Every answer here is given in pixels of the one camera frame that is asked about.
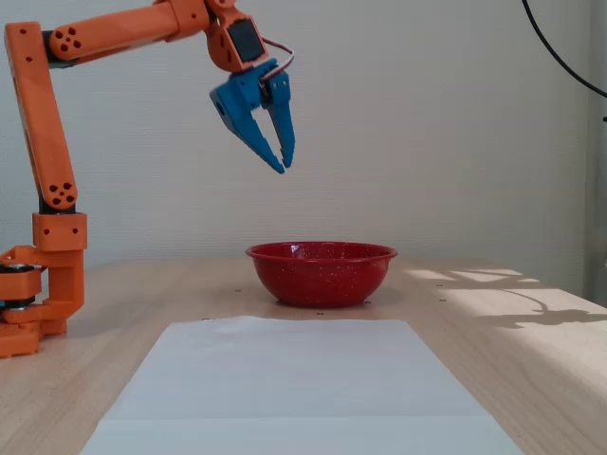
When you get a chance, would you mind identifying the thin black hanging cable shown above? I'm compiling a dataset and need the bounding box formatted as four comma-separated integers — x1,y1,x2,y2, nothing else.
521,0,607,99

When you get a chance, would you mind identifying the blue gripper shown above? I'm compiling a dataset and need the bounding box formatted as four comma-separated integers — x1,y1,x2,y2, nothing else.
209,57,297,175

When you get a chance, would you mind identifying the white paper sheet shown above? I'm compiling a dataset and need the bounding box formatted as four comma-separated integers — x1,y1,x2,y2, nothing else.
78,316,525,455

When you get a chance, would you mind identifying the red speckled bowl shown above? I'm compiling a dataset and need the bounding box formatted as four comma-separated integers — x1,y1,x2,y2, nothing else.
245,241,399,310

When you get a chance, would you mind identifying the red white black servo cable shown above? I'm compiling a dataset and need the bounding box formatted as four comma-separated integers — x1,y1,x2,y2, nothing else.
259,36,297,82

